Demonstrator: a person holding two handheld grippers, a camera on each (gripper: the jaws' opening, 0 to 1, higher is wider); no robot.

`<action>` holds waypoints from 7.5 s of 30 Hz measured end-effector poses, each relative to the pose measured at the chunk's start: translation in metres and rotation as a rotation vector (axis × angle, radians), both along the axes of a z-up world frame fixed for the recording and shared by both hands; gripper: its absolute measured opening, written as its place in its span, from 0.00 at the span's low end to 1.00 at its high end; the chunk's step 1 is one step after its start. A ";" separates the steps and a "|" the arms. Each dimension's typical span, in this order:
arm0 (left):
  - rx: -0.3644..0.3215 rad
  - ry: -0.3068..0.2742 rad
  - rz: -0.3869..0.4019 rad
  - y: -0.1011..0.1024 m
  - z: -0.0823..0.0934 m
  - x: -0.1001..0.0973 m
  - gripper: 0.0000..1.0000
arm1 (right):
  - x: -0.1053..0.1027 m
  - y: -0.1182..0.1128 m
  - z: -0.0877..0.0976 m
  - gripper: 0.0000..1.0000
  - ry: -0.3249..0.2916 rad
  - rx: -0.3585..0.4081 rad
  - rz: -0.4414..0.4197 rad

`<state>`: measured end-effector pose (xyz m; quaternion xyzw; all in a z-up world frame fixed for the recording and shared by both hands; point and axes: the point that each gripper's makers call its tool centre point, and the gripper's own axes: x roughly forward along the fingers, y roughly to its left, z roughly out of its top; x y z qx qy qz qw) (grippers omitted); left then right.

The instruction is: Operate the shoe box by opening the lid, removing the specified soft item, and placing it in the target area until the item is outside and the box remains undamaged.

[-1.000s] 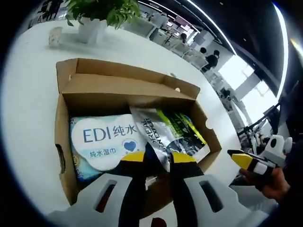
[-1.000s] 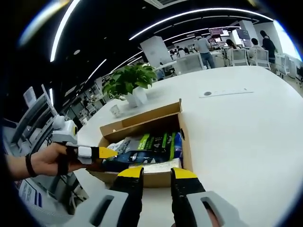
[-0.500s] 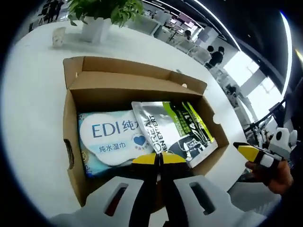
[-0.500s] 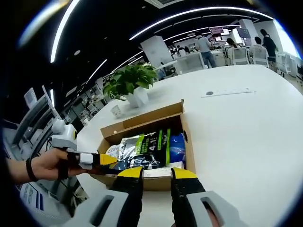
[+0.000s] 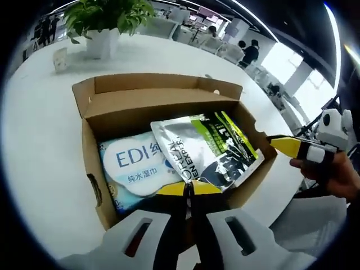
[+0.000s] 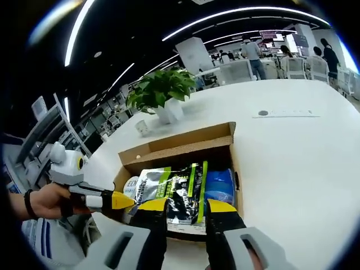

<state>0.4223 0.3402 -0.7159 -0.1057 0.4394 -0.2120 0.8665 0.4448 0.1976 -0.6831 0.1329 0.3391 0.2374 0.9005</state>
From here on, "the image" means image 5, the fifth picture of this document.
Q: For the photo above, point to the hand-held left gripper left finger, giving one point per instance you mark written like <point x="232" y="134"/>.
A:
<point x="118" y="247"/>

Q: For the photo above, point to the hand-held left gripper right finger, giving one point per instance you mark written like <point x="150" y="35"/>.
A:
<point x="253" y="250"/>

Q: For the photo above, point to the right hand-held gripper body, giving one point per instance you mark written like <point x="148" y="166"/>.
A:
<point x="334" y="132"/>

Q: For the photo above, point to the white blue wet wipes pack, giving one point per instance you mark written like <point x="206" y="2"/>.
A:
<point x="132" y="163"/>

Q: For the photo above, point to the silver green soft pouch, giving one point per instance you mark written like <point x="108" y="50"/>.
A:
<point x="202" y="146"/>

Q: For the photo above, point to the brown cardboard shoe box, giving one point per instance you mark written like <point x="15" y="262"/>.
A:
<point x="157" y="104"/>

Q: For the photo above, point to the person's right hand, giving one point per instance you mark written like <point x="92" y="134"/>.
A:
<point x="337" y="177"/>

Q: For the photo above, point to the grey mesh chair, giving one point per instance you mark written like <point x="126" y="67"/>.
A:
<point x="309" y="222"/>

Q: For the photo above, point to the white paper cup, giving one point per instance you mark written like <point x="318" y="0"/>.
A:
<point x="60" y="59"/>

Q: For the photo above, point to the green plant in white pot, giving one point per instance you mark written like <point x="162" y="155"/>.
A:
<point x="107" y="19"/>

